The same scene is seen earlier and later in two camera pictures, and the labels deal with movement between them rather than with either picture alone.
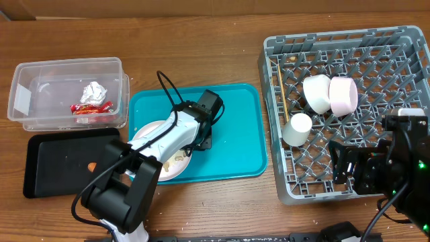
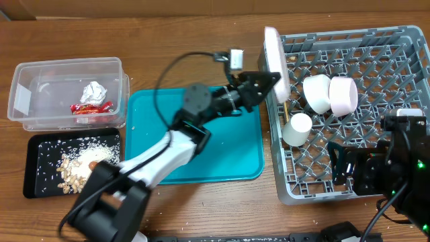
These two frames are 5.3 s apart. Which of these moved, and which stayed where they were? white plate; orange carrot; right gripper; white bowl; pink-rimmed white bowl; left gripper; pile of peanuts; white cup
Moved: pile of peanuts; white plate; left gripper
Stayed: white cup; right gripper; orange carrot; white bowl; pink-rimmed white bowl
